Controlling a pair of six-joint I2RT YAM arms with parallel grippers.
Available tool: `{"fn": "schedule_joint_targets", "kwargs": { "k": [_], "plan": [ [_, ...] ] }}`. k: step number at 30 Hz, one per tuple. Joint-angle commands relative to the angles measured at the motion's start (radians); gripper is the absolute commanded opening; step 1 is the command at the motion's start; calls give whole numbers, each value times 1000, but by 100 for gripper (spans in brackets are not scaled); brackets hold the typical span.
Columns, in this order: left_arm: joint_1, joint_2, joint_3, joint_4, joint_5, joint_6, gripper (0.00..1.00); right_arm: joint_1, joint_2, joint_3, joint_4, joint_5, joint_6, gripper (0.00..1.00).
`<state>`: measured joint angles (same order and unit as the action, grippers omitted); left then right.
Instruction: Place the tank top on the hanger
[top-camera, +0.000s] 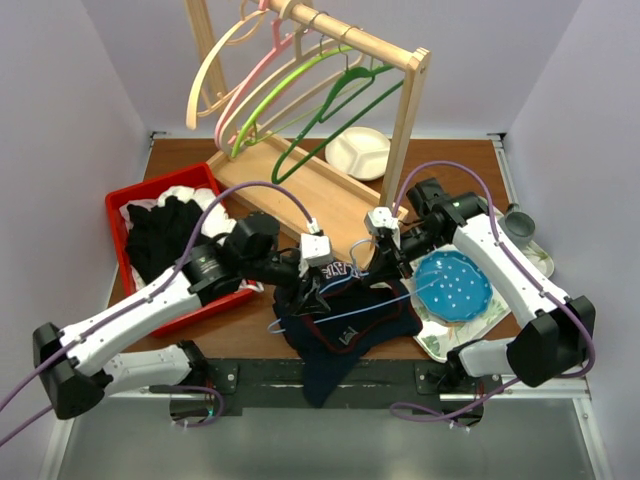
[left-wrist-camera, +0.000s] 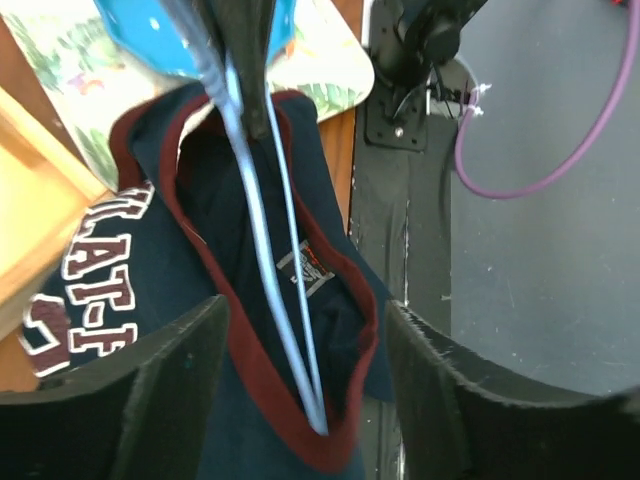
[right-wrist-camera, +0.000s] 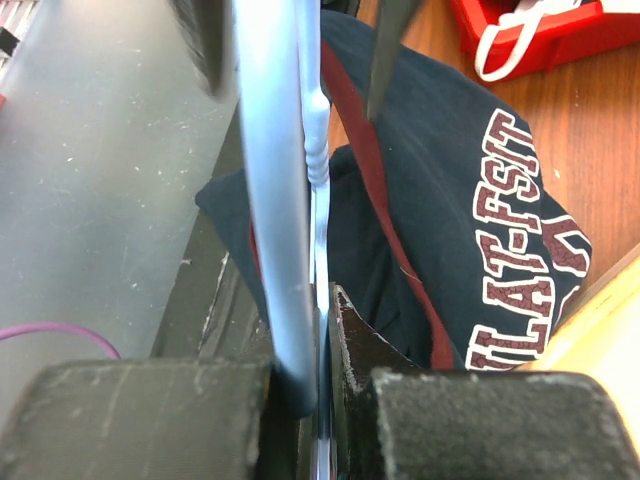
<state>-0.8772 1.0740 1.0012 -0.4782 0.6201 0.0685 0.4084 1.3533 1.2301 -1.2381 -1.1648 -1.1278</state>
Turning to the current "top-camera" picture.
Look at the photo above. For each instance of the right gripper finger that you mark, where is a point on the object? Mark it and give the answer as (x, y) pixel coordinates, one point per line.
(386, 256)
(405, 271)

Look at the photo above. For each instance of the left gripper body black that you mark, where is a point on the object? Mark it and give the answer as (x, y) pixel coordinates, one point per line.
(296, 296)

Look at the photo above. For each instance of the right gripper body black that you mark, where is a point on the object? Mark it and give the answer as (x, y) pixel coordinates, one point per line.
(417, 241)

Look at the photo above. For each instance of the light blue wire hanger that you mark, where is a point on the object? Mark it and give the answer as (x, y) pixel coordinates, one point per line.
(271, 328)

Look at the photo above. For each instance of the navy tank top red trim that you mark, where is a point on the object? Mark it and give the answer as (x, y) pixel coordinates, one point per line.
(332, 349)

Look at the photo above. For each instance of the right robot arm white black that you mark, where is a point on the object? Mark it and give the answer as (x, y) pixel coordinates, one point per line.
(556, 330)

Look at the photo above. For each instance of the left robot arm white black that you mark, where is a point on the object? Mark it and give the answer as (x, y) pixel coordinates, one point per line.
(81, 364)

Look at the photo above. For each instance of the wooden hanger rack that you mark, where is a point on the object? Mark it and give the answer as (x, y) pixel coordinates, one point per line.
(338, 201)

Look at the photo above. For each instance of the dark green hanger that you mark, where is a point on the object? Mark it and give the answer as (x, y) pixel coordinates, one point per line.
(350, 85)

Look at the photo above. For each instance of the natural wooden hanger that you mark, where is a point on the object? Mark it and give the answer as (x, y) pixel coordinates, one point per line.
(209, 92)

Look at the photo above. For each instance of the beige plastic hanger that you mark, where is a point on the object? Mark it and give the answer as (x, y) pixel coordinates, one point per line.
(250, 101)

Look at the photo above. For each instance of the lime green hanger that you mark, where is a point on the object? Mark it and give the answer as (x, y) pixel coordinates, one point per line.
(245, 121)

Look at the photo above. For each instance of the pink plastic hanger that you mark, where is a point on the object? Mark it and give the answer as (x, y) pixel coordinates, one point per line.
(278, 45)

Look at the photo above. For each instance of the blue dotted plate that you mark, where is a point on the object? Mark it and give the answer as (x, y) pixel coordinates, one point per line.
(452, 287)

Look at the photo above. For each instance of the floral leaf tray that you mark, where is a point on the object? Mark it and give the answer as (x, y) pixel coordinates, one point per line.
(437, 337)

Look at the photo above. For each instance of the grey ceramic cup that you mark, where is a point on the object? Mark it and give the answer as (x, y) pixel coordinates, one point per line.
(518, 226)

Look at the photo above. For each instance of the white divided dish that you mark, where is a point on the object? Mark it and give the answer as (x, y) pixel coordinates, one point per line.
(360, 152)

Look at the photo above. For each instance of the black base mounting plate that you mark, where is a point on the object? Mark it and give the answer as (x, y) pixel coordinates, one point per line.
(371, 384)

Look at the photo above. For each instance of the red plastic bin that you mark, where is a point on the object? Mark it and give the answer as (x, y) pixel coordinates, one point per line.
(147, 194)

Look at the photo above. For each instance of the black garment in bin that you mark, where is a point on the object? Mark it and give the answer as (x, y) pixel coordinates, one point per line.
(158, 236)

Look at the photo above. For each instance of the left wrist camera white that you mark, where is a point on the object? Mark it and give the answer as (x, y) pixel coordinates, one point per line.
(315, 246)

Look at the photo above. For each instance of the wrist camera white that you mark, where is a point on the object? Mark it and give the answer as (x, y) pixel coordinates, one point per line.
(315, 246)
(380, 218)

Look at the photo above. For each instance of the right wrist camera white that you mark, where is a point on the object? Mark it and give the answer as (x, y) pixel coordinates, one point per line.
(380, 218)

